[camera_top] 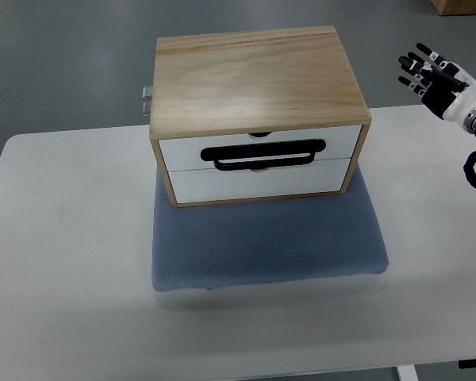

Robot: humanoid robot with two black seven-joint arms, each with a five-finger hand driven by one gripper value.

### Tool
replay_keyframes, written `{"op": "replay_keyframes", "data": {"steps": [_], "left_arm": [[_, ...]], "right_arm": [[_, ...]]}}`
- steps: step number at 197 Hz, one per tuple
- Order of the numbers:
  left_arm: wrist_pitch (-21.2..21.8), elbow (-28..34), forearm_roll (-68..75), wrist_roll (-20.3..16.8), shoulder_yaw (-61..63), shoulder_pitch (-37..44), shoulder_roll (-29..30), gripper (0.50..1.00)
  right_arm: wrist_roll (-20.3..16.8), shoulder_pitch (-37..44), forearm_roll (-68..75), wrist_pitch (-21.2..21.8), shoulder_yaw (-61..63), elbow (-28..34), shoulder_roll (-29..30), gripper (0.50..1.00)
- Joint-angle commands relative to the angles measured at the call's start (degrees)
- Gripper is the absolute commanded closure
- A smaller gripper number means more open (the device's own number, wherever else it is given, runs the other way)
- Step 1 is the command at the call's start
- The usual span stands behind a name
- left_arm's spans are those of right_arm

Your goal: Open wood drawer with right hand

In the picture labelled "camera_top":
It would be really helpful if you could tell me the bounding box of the black table control panel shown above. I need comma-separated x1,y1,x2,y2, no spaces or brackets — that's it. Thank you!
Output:
458,359,476,369

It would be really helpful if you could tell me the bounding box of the metal clamp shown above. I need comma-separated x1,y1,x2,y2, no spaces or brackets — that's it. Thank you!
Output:
142,100,152,116
142,86,152,99

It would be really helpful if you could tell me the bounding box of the metal clamp upper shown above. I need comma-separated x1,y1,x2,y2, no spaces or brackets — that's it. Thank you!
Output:
142,86,152,99

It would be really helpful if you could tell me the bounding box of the blue mesh mat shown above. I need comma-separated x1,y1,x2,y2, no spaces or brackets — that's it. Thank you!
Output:
152,171,389,292

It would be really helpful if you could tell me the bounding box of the white drawer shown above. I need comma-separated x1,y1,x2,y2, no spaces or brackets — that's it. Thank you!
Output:
170,159,350,203
159,125,362,172

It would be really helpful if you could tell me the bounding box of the black drawer handle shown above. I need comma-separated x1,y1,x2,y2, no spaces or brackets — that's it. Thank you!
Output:
200,139,327,171

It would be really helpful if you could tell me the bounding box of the metal clamp lower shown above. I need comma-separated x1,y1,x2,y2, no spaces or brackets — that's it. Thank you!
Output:
142,100,152,116

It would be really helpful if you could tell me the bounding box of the wooden box corner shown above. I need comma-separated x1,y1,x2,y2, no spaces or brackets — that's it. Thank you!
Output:
431,0,476,16

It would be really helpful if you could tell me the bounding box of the white top drawer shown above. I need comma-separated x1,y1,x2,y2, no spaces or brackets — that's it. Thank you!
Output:
159,125,362,172

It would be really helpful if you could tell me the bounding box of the white table leg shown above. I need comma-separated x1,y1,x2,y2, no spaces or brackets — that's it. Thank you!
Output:
396,365,419,381

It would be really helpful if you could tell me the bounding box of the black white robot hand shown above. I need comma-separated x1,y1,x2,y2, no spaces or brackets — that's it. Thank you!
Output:
398,43,476,135

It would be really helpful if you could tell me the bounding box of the wooden drawer cabinet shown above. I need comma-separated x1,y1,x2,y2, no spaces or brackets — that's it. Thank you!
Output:
149,26,371,207

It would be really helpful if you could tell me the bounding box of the white bottom drawer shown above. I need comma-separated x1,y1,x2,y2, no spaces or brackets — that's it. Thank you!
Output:
170,159,350,203

